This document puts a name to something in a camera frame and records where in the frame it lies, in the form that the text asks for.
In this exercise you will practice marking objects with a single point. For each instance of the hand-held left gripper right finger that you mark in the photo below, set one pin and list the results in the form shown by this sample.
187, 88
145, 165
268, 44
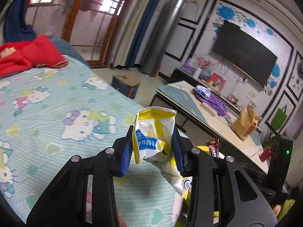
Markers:
178, 153

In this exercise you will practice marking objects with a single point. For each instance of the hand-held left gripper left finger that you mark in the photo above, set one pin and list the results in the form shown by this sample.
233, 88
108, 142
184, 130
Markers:
126, 160

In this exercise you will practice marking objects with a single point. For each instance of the yellow rimmed black trash bin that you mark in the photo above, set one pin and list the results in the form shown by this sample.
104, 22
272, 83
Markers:
202, 149

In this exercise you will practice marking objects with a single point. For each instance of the yellow and white packet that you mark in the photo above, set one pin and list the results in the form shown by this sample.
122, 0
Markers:
151, 132

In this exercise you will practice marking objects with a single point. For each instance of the brown chocolate wrapper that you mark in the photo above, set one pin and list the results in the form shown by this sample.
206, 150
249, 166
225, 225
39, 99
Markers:
213, 147

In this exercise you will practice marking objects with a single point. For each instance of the green potted plant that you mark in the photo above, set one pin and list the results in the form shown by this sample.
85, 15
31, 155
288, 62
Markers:
269, 138

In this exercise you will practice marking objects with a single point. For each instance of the brown paper bag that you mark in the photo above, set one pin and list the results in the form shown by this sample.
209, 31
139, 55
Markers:
245, 123

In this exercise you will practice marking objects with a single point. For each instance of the coffee table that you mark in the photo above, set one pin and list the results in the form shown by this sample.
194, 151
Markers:
180, 94

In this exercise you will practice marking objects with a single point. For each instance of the purple cloth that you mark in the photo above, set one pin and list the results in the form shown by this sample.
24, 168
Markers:
215, 104

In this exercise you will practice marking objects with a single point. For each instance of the wet wipes pack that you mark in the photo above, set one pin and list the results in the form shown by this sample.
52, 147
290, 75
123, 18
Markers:
202, 90

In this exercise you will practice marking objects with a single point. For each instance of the cardboard box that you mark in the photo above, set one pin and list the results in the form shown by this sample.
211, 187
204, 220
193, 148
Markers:
125, 85

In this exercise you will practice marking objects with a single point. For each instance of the white paper note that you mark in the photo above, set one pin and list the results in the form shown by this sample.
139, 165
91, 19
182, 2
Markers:
252, 94

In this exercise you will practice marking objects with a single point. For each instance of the television stand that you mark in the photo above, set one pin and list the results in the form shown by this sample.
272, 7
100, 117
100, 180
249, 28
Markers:
182, 74

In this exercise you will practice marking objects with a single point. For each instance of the colourful painting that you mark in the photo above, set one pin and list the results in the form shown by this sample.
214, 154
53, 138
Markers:
216, 81

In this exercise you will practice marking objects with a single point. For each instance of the white vase with pink flowers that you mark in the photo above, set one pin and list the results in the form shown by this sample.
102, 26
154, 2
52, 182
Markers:
197, 73

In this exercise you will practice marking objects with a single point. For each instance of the round blue ornament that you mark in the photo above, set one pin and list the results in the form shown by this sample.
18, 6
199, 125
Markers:
206, 75

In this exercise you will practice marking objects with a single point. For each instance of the cartoon cat printed blanket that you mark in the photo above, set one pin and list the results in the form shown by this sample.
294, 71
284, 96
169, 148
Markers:
47, 123

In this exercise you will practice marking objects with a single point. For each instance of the purple box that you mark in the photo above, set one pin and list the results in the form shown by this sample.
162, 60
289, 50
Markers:
189, 65

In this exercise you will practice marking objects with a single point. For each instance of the silver tower air conditioner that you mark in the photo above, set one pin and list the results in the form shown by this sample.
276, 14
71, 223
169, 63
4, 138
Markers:
161, 40

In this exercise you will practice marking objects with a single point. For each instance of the blue and white curtain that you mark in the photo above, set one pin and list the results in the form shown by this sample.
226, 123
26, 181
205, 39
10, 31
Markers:
16, 23
142, 28

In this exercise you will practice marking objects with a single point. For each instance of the red padded clothes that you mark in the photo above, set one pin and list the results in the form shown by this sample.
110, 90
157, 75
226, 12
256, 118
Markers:
28, 54

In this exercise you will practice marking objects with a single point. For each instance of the hanging laundry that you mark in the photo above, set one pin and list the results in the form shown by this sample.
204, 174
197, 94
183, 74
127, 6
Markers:
94, 9

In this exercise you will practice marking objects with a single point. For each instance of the wooden framed glass door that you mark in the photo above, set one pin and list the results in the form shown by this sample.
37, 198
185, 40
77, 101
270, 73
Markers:
52, 21

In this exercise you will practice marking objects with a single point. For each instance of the green wall hanging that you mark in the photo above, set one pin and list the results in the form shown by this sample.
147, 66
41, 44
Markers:
278, 120

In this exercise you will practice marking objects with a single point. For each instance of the black wall clock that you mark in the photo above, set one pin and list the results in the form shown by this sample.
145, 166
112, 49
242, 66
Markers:
300, 72

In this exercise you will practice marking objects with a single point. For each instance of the wall mounted television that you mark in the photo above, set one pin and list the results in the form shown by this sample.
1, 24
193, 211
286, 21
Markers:
243, 54

